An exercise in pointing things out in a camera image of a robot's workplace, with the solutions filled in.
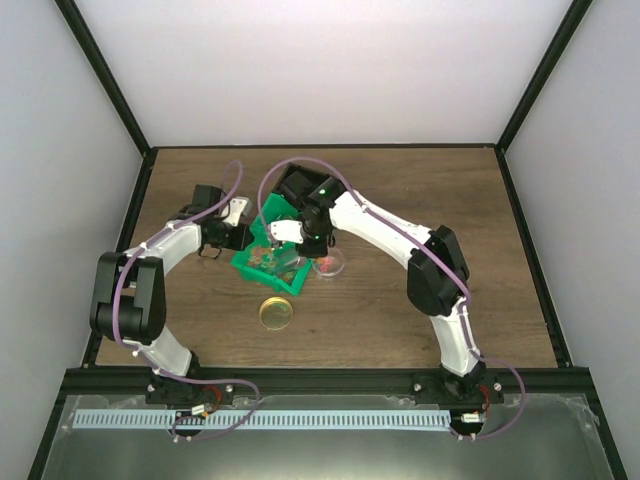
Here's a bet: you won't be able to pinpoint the clear plastic jar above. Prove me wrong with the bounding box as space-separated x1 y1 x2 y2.
312 248 346 280

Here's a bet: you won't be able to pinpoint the green bin gummy candies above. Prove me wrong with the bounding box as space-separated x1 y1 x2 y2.
231 241 311 296

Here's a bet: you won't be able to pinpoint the black bin candies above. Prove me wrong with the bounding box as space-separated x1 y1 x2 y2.
272 163 330 205

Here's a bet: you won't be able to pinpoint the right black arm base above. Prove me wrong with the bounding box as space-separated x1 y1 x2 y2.
411 369 504 408

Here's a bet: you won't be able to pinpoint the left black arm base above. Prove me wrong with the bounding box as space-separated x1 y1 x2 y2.
144 374 235 407

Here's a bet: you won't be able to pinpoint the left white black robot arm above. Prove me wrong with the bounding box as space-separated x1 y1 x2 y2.
89 185 254 404

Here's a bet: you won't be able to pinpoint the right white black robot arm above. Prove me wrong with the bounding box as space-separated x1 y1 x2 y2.
269 177 485 403

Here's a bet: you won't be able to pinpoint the gold jar lid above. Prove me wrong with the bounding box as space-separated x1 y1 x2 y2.
258 297 294 331

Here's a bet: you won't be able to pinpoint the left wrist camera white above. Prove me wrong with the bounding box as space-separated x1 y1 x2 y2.
220 196 252 227

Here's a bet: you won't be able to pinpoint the light blue slotted cable duct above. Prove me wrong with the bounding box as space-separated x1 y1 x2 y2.
71 409 451 432

